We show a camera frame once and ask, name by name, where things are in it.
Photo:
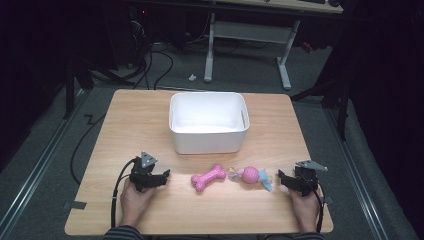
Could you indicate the pink bone toy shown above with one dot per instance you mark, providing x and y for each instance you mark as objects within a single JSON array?
[{"x": 208, "y": 178}]

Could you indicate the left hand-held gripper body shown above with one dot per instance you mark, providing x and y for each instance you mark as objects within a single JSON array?
[{"x": 142, "y": 173}]

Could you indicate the person's left hand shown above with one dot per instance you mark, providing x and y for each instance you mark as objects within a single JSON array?
[{"x": 134, "y": 201}]

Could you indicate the red object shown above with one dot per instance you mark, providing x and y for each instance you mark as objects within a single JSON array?
[{"x": 307, "y": 47}]

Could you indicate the black stand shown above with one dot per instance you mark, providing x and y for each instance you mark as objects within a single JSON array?
[
  {"x": 70, "y": 86},
  {"x": 343, "y": 100}
]

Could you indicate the metal floor rail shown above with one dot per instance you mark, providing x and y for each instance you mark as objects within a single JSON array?
[
  {"x": 360, "y": 180},
  {"x": 33, "y": 170}
]

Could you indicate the person's right hand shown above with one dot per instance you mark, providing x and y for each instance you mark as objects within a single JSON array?
[{"x": 305, "y": 208}]

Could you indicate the grey tape piece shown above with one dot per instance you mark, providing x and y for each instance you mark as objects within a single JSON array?
[{"x": 78, "y": 205}]

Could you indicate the white-legged desk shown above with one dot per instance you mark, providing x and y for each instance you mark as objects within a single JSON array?
[{"x": 248, "y": 36}]

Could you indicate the white scrap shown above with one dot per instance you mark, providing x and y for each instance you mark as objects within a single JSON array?
[{"x": 192, "y": 77}]

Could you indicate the white plastic bin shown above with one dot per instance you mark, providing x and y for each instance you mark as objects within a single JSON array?
[{"x": 208, "y": 122}]

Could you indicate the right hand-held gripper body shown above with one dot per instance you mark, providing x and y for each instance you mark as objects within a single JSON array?
[{"x": 306, "y": 177}]

